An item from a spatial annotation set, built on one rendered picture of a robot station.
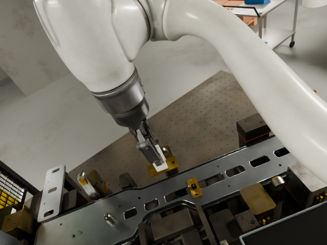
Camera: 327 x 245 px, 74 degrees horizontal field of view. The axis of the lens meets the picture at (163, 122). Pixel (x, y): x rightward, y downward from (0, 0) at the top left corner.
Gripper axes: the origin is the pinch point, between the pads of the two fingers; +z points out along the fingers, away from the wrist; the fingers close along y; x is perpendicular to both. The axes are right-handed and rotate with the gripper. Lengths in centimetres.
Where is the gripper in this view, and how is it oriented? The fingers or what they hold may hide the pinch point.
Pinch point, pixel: (157, 158)
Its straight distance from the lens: 56.6
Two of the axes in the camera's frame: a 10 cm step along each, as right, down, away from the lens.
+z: 2.9, 6.6, 6.9
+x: -9.3, 3.6, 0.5
